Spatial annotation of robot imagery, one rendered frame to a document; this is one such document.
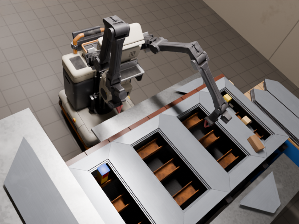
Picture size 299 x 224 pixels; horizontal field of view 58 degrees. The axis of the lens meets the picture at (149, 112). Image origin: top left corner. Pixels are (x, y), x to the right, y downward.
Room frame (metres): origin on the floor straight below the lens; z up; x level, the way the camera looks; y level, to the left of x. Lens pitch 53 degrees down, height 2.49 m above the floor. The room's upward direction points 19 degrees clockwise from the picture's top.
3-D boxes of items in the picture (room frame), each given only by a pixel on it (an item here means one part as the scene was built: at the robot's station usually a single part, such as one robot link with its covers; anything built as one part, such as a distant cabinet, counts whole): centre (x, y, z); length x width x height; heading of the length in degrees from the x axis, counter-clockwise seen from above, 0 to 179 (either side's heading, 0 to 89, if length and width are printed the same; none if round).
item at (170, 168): (1.04, -0.37, 0.70); 1.66 x 0.08 x 0.05; 144
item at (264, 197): (0.90, -0.98, 0.77); 0.45 x 0.20 x 0.04; 144
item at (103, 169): (0.66, 0.15, 0.88); 0.06 x 0.06 x 0.02; 54
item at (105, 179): (0.66, 0.15, 0.78); 0.05 x 0.05 x 0.19; 54
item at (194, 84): (1.76, -0.31, 0.70); 0.39 x 0.12 x 0.04; 144
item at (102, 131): (1.49, -0.08, 0.66); 1.30 x 0.20 x 0.03; 144
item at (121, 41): (1.10, 0.28, 1.40); 0.11 x 0.06 x 0.43; 140
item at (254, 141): (1.25, -0.84, 0.87); 0.12 x 0.06 x 0.05; 40
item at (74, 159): (1.26, -0.06, 0.80); 1.62 x 0.04 x 0.06; 144
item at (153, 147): (1.16, -0.20, 0.70); 1.66 x 0.08 x 0.05; 144
